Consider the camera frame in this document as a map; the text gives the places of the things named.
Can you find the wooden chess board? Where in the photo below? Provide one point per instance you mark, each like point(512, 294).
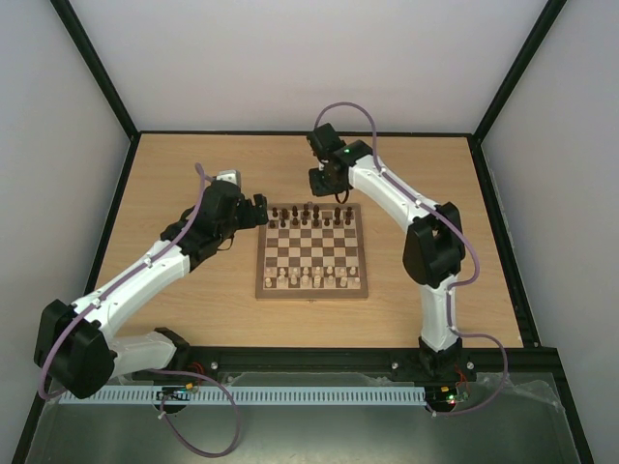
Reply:
point(311, 247)

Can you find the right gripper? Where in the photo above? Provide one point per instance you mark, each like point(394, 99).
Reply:
point(319, 180)

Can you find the black aluminium frame rail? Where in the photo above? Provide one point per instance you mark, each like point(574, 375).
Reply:
point(399, 365)

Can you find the white slotted cable duct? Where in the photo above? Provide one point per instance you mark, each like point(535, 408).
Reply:
point(254, 396)

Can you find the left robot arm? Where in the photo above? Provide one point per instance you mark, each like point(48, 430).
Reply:
point(78, 345)

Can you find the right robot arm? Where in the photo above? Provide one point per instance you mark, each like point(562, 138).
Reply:
point(432, 251)

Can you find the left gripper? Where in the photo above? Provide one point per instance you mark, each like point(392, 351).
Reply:
point(250, 220)

